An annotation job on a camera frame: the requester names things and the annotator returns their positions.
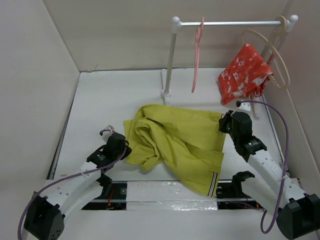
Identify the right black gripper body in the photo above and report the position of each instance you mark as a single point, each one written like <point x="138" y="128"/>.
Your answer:
<point x="226" y="126"/>

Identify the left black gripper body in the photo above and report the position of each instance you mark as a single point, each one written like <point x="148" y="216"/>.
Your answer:
<point x="119" y="153"/>

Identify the yellow-green trousers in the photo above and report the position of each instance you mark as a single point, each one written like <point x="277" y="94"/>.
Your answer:
<point x="187" y="141"/>

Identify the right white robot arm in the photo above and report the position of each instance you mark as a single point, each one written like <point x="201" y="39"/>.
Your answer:
<point x="295" y="212"/>

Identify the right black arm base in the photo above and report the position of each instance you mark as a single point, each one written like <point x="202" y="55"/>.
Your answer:
<point x="228" y="199"/>

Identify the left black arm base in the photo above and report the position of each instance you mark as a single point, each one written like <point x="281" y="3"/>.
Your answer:
<point x="113" y="198"/>

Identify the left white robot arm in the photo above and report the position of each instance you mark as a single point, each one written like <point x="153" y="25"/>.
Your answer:
<point x="45" y="215"/>

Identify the pink plastic hanger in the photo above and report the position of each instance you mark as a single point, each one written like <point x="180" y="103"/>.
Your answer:
<point x="198" y="37"/>

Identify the beige wooden hanger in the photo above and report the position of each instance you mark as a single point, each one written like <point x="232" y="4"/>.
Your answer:
<point x="274" y="52"/>

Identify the red white patterned garment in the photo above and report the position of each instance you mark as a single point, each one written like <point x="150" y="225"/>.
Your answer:
<point x="245" y="76"/>

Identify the silver tape strip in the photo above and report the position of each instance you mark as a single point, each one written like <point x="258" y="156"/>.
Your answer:
<point x="165" y="196"/>

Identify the white clothes rack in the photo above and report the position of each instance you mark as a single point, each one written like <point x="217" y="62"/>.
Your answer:
<point x="177" y="24"/>

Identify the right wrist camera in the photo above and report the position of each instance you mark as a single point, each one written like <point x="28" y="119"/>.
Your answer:
<point x="243" y="106"/>

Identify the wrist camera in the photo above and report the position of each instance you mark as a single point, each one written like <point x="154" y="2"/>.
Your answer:
<point x="106" y="132"/>
<point x="243" y="106"/>

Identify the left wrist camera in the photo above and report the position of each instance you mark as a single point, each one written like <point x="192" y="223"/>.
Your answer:
<point x="106" y="132"/>

